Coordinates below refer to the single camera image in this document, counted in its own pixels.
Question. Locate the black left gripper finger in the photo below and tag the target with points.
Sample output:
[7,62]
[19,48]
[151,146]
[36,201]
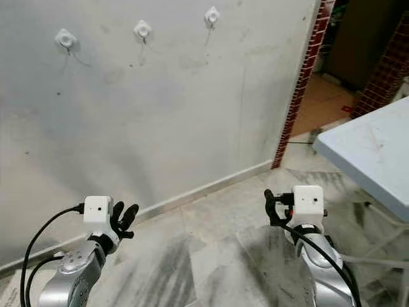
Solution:
[117,211]
[130,216]

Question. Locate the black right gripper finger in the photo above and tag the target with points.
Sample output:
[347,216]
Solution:
[273,210]

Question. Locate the light blue table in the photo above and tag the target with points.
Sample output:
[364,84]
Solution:
[370,153]

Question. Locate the small red floor object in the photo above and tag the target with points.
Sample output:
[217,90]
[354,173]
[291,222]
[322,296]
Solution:
[346,109]

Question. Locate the white and green carton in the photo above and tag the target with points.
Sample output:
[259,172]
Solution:
[16,297]

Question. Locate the red brick pillar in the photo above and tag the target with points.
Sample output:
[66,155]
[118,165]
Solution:
[383,77]

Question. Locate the dark brown cabinet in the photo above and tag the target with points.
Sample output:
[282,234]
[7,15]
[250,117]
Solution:
[364,38]

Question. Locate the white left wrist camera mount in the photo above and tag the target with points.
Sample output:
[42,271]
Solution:
[97,210]

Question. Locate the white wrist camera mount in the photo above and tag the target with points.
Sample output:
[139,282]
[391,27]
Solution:
[308,199]
[97,210]

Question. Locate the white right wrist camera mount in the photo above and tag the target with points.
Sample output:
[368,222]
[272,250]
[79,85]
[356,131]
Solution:
[308,199]

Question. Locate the white wall hook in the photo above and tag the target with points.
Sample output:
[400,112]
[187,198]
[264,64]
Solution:
[212,15]
[142,29]
[66,39]

